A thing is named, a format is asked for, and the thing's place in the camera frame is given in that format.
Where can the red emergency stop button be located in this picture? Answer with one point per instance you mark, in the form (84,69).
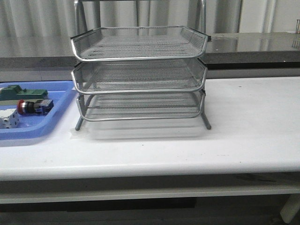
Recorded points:
(40,107)

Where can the silver mesh top tray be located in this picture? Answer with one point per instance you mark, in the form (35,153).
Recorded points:
(139,43)

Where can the blue plastic tray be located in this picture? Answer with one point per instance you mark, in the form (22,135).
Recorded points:
(32,126)

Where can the white circuit breaker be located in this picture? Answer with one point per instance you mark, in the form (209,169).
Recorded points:
(9,118)

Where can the green terminal block component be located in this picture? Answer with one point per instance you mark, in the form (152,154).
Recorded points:
(15,92)

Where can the grey stone back counter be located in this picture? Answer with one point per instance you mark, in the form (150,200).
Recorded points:
(224,51)

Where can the white table leg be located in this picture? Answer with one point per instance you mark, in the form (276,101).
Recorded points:
(290,208)

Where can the grey metal rack frame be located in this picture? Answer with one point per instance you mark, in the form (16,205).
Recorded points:
(200,21)

